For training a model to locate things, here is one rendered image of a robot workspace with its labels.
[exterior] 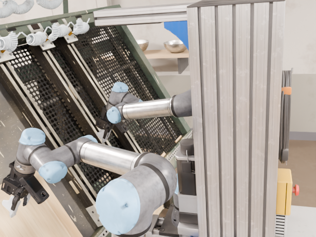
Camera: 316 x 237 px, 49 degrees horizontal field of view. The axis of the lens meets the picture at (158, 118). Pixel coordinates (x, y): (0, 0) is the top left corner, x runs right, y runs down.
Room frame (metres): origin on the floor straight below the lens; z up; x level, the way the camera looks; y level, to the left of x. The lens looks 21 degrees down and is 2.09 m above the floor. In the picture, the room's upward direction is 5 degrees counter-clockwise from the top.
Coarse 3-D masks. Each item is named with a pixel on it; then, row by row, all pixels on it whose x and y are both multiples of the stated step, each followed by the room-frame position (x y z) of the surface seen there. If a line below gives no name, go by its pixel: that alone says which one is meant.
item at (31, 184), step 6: (24, 180) 1.03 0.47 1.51; (30, 180) 1.05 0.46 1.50; (36, 180) 1.06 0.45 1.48; (24, 186) 1.03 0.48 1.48; (30, 186) 1.03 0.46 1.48; (36, 186) 1.04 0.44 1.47; (42, 186) 1.06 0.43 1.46; (30, 192) 1.03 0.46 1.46; (36, 192) 1.03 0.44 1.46; (42, 192) 1.04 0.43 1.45; (36, 198) 1.02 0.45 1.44; (42, 198) 1.02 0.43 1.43
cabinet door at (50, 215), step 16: (0, 192) 1.34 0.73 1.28; (48, 192) 1.48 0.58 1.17; (0, 208) 1.29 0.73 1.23; (32, 208) 1.38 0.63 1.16; (48, 208) 1.43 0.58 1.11; (0, 224) 1.24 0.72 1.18; (16, 224) 1.28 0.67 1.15; (32, 224) 1.32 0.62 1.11; (48, 224) 1.37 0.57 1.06; (64, 224) 1.42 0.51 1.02
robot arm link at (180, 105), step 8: (176, 96) 1.34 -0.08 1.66; (184, 96) 1.32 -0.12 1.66; (120, 104) 1.52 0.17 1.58; (128, 104) 1.48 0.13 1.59; (136, 104) 1.45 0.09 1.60; (144, 104) 1.42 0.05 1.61; (152, 104) 1.39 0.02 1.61; (160, 104) 1.37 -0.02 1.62; (168, 104) 1.34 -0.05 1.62; (176, 104) 1.31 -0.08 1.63; (184, 104) 1.30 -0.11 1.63; (112, 112) 1.47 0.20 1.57; (120, 112) 1.47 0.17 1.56; (128, 112) 1.45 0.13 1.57; (136, 112) 1.42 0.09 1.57; (144, 112) 1.40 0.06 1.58; (152, 112) 1.38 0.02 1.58; (160, 112) 1.36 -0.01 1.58; (168, 112) 1.34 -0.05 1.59; (176, 112) 1.31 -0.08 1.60; (184, 112) 1.30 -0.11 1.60; (112, 120) 1.47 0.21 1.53; (120, 120) 1.47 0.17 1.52
